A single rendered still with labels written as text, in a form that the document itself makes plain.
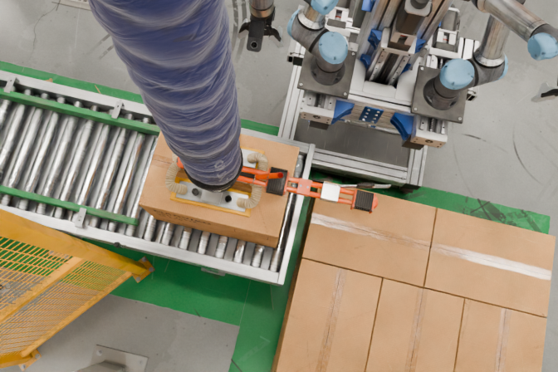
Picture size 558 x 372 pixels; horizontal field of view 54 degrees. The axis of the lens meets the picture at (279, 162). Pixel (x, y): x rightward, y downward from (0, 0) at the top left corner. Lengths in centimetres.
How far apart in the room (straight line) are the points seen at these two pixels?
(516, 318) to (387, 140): 114
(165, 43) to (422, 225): 205
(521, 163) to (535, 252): 85
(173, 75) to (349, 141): 219
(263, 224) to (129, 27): 148
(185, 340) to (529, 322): 177
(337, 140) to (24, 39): 208
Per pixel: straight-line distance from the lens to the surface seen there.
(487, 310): 288
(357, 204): 218
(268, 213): 230
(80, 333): 337
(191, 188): 231
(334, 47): 220
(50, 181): 293
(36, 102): 298
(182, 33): 96
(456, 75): 227
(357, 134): 321
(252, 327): 322
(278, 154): 236
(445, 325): 281
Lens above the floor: 322
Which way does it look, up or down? 75 degrees down
